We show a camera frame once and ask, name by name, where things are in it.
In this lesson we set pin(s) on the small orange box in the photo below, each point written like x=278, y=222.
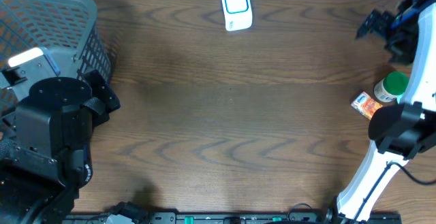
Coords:
x=366, y=105

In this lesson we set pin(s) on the green lid jar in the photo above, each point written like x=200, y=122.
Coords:
x=391, y=87

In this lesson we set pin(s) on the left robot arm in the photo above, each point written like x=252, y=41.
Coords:
x=45, y=151

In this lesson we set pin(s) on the grey plastic mesh basket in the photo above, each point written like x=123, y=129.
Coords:
x=65, y=28

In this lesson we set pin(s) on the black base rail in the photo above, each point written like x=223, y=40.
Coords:
x=173, y=218

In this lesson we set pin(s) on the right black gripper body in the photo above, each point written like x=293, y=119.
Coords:
x=404, y=36

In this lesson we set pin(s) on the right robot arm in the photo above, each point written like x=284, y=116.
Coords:
x=399, y=132

